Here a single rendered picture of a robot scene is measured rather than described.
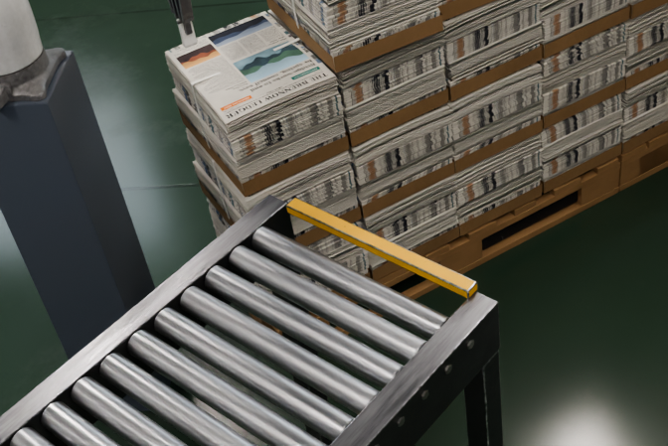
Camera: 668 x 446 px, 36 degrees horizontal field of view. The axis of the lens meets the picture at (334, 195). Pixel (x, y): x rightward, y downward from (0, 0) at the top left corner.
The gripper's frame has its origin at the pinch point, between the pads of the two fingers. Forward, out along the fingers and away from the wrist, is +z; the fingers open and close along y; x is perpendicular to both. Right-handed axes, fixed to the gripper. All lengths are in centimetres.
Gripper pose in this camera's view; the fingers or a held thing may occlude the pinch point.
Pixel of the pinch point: (187, 31)
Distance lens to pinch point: 236.6
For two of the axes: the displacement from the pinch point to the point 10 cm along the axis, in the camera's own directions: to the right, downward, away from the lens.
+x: -8.6, 4.1, -3.0
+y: -4.9, -5.1, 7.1
